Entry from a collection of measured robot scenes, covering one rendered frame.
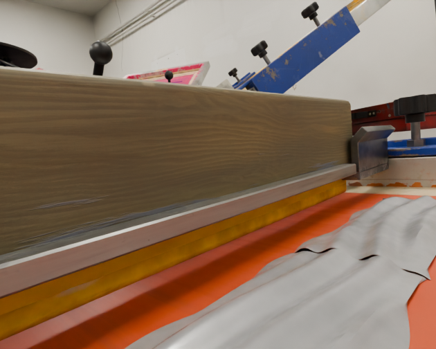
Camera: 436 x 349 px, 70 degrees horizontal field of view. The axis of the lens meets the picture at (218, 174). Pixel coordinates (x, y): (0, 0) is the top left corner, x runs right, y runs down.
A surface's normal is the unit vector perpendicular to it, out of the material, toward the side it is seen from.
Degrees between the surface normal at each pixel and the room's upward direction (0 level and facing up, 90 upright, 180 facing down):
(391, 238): 34
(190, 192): 90
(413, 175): 90
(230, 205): 90
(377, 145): 90
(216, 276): 0
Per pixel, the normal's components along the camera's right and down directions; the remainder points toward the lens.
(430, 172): -0.69, 0.13
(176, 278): -0.10, -0.99
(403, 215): 0.24, -0.88
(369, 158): 0.72, 0.00
